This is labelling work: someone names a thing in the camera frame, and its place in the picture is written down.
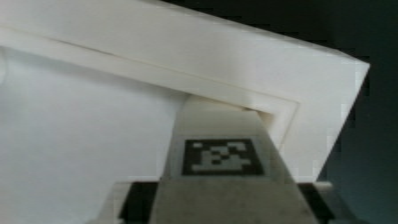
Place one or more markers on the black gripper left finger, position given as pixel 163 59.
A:
pixel 128 203

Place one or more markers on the white table leg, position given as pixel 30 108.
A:
pixel 226 184

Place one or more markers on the white U-shaped obstacle fence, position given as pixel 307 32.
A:
pixel 187 51

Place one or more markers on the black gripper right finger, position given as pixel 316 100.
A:
pixel 325 203

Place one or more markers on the white square tabletop part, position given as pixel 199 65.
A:
pixel 85 126

